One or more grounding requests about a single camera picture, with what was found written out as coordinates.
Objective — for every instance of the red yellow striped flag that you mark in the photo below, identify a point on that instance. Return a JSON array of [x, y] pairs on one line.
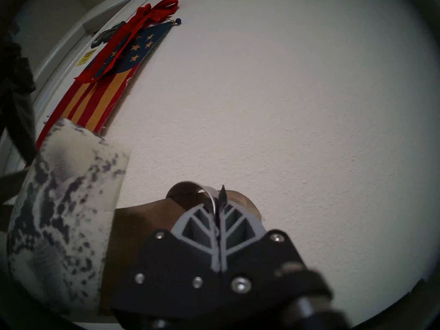
[[103, 95]]

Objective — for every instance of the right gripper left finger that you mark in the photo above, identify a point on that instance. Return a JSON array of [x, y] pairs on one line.
[[172, 274]]

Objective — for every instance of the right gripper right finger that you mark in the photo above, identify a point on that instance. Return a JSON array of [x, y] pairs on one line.
[[254, 264]]

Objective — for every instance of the yellow warning sticker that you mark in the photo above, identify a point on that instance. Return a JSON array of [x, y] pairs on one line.
[[86, 57]]

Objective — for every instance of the white door with frame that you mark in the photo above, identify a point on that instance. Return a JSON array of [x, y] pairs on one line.
[[62, 47]]

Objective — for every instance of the red ribbon bow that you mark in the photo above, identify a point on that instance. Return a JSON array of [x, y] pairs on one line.
[[137, 20]]

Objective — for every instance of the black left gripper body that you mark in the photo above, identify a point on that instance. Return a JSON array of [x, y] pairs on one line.
[[15, 68]]

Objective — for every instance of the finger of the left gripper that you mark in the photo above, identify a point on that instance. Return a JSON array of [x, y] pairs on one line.
[[24, 126]]

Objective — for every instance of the blue-tipped flag rod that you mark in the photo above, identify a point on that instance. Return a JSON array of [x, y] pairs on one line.
[[177, 21]]

